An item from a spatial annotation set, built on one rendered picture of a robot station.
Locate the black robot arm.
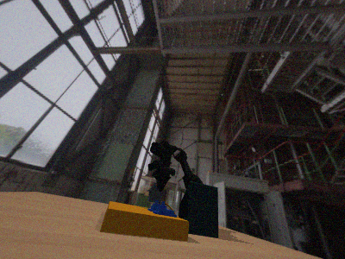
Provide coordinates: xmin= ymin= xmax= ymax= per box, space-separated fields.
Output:
xmin=148 ymin=140 xmax=203 ymax=189

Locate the orange flat deck plate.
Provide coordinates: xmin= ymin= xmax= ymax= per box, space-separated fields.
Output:
xmin=100 ymin=200 xmax=189 ymax=242

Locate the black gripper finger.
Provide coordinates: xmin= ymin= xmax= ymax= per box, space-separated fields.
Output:
xmin=154 ymin=176 xmax=160 ymax=189
xmin=158 ymin=174 xmax=171 ymax=192

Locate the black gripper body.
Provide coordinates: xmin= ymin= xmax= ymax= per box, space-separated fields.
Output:
xmin=152 ymin=158 xmax=175 ymax=177

